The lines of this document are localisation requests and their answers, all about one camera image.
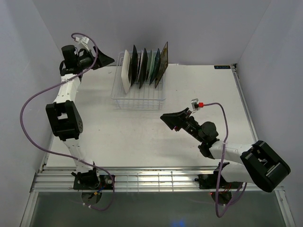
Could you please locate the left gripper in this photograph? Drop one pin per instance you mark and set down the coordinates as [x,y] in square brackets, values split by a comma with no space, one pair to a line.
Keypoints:
[102,60]

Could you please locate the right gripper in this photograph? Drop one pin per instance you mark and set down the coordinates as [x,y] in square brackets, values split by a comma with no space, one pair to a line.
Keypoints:
[172,119]

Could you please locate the white rectangular plate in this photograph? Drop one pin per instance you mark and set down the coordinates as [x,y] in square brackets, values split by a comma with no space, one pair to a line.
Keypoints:
[125,72]

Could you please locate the black floral plate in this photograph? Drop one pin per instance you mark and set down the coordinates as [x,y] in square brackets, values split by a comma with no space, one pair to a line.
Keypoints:
[143,72]
[134,65]

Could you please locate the round white green-rimmed plate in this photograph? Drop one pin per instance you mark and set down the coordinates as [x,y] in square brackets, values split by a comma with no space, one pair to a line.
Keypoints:
[140,62]

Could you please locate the mint green round flower plate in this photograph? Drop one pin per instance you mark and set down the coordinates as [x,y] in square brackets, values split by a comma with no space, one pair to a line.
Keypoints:
[150,64]

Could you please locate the teal square plate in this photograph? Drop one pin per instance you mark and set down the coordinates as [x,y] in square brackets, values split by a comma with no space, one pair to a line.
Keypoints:
[155,67]

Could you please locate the cream square flower plate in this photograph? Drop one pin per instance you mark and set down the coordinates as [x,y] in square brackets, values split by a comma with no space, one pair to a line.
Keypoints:
[164,60]

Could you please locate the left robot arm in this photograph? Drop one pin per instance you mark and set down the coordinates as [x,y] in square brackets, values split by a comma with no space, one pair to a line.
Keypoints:
[64,118]

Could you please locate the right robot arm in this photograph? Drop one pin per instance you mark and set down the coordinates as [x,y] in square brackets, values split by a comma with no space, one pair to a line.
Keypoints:
[254,163]

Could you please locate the dark label sticker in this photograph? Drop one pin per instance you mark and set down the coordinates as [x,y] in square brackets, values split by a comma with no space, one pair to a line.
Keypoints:
[221,67]

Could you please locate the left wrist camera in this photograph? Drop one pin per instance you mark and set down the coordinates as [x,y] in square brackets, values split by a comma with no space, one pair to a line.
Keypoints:
[83,42]

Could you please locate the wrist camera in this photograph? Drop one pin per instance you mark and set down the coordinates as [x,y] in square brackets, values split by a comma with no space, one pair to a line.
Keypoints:
[196,106]
[83,42]

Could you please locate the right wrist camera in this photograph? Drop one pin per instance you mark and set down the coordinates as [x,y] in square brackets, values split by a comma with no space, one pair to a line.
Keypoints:
[196,106]

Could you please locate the white wire dish rack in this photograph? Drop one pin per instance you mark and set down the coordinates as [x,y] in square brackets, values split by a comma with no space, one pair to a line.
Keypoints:
[147,97]

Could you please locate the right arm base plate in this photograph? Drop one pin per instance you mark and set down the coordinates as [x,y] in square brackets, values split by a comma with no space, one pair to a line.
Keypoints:
[209,181]

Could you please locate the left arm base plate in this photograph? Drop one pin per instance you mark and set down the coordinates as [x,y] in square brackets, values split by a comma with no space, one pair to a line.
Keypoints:
[94,182]

